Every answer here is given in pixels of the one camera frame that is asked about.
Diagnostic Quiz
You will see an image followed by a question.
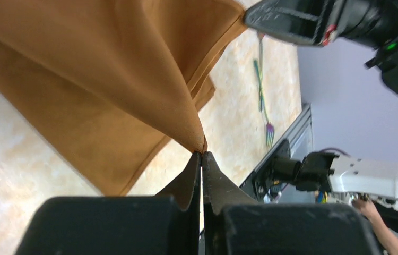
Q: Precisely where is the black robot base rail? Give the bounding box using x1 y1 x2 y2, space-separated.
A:
240 104 314 203

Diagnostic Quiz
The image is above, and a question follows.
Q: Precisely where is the person forearm in background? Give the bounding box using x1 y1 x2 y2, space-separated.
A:
369 216 398 255

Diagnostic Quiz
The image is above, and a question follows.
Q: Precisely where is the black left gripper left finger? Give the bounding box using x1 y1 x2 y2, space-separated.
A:
16 152 202 254

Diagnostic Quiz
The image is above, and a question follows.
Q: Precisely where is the person hand in background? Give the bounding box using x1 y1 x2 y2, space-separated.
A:
352 199 381 222

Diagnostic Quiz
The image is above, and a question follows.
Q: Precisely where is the brown satin napkin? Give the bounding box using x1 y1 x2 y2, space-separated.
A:
0 1 245 196

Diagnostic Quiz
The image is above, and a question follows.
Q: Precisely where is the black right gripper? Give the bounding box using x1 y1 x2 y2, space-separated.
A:
244 0 398 95

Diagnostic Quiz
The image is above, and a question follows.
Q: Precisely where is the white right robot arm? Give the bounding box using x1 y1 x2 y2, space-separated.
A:
244 1 398 203

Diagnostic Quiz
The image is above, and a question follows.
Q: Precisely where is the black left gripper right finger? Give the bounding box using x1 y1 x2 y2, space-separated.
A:
202 152 381 254

